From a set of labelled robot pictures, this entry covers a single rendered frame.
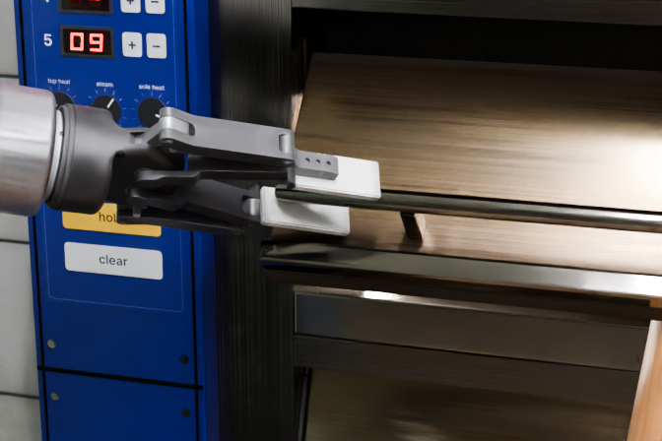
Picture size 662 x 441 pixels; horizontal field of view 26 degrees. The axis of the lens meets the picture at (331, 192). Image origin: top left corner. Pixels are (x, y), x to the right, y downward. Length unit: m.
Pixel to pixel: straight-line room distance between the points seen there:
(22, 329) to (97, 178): 0.37
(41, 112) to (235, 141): 0.13
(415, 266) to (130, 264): 0.28
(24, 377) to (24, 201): 0.39
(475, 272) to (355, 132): 0.17
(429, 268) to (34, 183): 0.29
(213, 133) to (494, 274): 0.23
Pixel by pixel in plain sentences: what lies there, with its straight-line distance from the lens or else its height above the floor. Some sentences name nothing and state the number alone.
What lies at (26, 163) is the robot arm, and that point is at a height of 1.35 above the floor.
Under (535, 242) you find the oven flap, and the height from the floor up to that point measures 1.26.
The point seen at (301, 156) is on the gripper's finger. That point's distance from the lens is 1.02.
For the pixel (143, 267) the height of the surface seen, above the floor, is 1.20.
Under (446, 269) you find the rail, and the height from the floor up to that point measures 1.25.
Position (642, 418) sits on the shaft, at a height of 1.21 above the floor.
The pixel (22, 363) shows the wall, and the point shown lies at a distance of 1.35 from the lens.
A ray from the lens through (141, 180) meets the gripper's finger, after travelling 1.00.
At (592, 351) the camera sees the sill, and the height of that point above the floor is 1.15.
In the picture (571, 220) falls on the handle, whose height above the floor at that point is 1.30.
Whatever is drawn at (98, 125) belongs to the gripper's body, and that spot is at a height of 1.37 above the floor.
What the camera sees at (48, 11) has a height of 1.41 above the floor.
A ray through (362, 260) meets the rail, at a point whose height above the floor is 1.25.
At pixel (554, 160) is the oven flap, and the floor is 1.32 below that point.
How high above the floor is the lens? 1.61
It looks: 17 degrees down
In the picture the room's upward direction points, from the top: straight up
